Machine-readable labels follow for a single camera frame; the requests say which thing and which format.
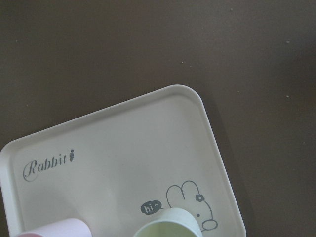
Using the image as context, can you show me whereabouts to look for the cream yellow cup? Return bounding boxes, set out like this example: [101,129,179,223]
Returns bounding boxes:
[134,208,202,237]

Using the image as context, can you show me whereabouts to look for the pink cup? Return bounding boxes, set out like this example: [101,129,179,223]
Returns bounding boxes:
[17,218,92,237]

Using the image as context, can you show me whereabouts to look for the cream rabbit tray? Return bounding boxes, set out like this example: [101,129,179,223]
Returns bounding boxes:
[0,85,246,237]

